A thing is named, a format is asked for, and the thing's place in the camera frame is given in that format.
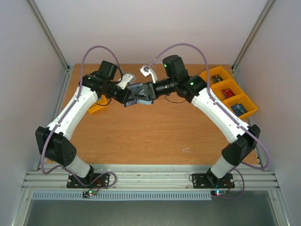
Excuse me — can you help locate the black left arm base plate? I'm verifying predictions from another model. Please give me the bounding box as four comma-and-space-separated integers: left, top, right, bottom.
66, 173, 110, 189

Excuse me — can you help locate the yellow bin near right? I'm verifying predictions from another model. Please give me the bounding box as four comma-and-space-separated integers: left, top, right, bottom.
222, 94, 258, 120

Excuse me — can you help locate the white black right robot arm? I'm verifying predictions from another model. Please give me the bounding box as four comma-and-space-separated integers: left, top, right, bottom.
132, 55, 260, 187

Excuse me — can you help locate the red credit card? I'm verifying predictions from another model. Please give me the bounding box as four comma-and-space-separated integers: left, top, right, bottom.
221, 88, 236, 99

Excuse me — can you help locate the aluminium corner post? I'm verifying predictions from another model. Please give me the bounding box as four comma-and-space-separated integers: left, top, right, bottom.
26, 0, 70, 72
231, 0, 276, 72

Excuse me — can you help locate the small circuit board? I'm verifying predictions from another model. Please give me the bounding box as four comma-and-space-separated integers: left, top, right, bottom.
211, 189, 228, 196
82, 190, 98, 198

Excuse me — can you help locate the yellow bin far right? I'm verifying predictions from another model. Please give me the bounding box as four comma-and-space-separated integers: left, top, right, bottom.
209, 66, 231, 86

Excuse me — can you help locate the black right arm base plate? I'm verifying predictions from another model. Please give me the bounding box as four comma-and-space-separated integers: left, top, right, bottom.
189, 173, 235, 189

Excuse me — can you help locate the left aluminium corner post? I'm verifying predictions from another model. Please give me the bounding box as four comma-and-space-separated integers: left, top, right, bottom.
26, 0, 70, 72

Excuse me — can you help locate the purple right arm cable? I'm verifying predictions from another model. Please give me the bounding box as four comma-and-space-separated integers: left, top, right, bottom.
147, 43, 270, 200

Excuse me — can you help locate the aluminium rail base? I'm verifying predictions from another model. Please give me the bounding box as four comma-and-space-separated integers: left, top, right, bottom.
21, 164, 280, 191

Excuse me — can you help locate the blue leather card holder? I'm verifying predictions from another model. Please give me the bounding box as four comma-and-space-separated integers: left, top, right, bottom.
124, 83, 154, 107

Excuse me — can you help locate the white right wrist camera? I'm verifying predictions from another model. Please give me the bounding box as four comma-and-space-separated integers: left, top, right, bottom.
140, 65, 158, 83

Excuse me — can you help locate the right small circuit board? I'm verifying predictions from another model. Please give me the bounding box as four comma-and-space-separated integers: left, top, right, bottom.
211, 189, 228, 196

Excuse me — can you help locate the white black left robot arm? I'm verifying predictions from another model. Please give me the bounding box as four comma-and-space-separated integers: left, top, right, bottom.
35, 61, 136, 187

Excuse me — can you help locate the yellow bin left side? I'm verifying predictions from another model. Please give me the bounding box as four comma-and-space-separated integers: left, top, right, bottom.
88, 95, 111, 114

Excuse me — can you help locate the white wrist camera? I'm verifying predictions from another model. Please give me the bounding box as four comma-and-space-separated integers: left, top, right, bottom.
117, 73, 136, 89
140, 65, 158, 83

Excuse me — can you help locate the grey slotted cable duct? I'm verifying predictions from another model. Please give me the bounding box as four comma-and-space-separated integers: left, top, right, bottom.
32, 191, 212, 201

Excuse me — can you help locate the black credit card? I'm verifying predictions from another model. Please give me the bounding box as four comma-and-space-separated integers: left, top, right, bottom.
211, 74, 223, 84

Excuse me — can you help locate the yellow bin middle right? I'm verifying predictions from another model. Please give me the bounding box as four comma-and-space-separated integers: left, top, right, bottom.
210, 79, 243, 101

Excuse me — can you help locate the right aluminium corner post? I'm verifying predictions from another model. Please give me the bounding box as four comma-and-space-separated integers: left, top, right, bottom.
231, 0, 276, 72

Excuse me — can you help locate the left small circuit board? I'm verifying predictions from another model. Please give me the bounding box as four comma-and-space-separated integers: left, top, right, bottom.
82, 190, 98, 198

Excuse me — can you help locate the blue credit card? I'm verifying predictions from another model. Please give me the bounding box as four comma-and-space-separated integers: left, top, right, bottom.
231, 103, 247, 117

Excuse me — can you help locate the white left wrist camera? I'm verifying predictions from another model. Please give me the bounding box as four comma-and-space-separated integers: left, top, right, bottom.
117, 73, 136, 89

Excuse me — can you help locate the yellow bin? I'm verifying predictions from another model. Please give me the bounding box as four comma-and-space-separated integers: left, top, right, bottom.
210, 79, 243, 101
222, 94, 258, 120
209, 66, 231, 86
88, 95, 111, 114

